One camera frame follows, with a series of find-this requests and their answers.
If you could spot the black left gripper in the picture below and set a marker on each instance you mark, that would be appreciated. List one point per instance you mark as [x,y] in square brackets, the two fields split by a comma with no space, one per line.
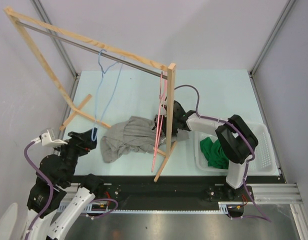
[90,138]

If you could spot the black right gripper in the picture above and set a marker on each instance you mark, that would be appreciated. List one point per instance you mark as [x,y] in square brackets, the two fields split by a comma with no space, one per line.
[164,127]

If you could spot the pink wire hanger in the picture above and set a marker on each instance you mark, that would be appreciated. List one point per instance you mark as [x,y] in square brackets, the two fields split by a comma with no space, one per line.
[159,122]

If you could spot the grey adidas t shirt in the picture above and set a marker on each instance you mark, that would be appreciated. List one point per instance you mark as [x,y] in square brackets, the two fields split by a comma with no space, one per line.
[137,134]

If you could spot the green t shirt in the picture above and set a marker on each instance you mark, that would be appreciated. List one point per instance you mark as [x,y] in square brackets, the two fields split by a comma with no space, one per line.
[214,154]

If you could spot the blue wire hanger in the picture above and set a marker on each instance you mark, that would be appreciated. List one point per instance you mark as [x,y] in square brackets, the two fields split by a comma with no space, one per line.
[102,99]

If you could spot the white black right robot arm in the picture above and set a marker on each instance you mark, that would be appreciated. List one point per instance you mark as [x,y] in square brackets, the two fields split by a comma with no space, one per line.
[235,138]

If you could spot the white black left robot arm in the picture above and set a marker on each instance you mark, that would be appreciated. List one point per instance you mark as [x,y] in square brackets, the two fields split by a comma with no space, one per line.
[54,174]

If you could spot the white perforated plastic basket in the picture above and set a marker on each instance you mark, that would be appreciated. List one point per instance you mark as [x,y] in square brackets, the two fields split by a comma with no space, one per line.
[264,163]

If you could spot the steel hanging rod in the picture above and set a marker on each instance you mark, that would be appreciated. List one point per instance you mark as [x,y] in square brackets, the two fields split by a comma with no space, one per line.
[94,51]

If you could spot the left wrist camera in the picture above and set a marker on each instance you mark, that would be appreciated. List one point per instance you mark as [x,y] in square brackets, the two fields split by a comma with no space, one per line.
[48,139]

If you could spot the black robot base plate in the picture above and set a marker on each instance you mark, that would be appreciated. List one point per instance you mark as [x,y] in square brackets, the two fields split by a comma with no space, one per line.
[176,190]

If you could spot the white slotted cable duct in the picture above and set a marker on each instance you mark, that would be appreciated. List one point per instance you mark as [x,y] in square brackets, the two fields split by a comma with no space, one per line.
[187,208]

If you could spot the wooden clothes rack frame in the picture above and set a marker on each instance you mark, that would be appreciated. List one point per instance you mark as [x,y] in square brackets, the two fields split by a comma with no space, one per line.
[169,71]

